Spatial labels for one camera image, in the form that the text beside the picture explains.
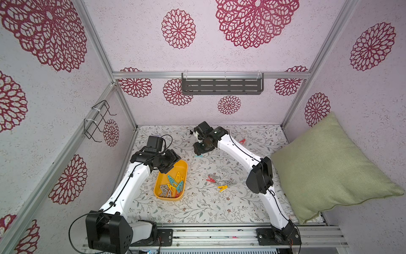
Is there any yellow storage box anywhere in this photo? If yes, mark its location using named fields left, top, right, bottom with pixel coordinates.
left=153, top=160, right=188, bottom=201

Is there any yellow clothespin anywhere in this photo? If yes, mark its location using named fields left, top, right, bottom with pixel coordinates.
left=175, top=172, right=184, bottom=182
left=217, top=185, right=228, bottom=192

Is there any grey clothespin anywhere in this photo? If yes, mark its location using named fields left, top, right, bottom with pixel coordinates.
left=159, top=185, right=172, bottom=198

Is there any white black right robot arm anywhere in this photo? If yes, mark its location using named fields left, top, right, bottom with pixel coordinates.
left=190, top=121, right=301, bottom=246

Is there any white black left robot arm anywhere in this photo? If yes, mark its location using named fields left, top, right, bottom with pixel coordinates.
left=85, top=149, right=181, bottom=254

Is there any green pillow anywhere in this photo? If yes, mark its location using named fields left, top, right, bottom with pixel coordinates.
left=271, top=113, right=405, bottom=224

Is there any grey wall shelf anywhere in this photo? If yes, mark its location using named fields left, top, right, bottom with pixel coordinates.
left=181, top=73, right=264, bottom=95

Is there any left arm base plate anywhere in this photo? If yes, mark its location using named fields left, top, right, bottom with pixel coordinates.
left=137, top=229, right=173, bottom=247

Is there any black wire wall rack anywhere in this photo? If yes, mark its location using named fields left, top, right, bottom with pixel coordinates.
left=83, top=99, right=116, bottom=143

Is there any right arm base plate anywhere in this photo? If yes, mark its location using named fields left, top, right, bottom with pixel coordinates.
left=256, top=228, right=302, bottom=247

